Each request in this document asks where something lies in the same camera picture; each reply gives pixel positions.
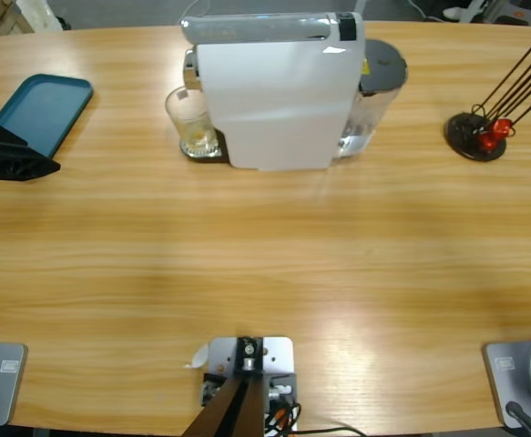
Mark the clear drinking glass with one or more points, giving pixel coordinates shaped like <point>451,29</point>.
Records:
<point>190,118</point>

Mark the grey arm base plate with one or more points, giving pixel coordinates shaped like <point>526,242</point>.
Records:
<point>506,378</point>
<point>5,387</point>

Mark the red coffee capsule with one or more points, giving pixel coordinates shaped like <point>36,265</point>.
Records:
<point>488,142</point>
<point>504,126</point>

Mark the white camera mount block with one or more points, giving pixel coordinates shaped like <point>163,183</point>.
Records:
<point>278,355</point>

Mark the white capsule coffee machine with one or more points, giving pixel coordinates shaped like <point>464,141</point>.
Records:
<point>274,100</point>

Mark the dark camera post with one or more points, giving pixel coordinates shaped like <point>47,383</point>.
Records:
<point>237,409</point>

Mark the white paper tab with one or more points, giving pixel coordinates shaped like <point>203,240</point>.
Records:
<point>199,357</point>

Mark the black orange device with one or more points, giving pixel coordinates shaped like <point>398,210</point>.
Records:
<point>515,18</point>

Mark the white foam packing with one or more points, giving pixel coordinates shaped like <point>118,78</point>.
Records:
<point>37,16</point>

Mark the teal plastic tray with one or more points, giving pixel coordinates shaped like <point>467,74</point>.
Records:
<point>46,109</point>

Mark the black capsule holder with rods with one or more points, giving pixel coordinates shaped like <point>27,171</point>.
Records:
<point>463,136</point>

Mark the clear water tank black lid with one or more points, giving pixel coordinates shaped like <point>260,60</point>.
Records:
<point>383,64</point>

